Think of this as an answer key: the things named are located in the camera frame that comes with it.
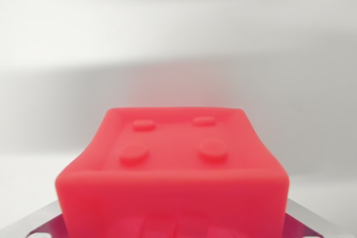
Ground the black-padded silver gripper left finger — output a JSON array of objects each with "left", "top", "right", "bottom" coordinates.
[{"left": 0, "top": 201, "right": 67, "bottom": 238}]

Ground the black-padded silver gripper right finger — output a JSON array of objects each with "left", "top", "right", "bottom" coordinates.
[{"left": 282, "top": 197, "right": 340, "bottom": 238}]

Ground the red studded cube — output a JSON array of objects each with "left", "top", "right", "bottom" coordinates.
[{"left": 54, "top": 106, "right": 290, "bottom": 238}]

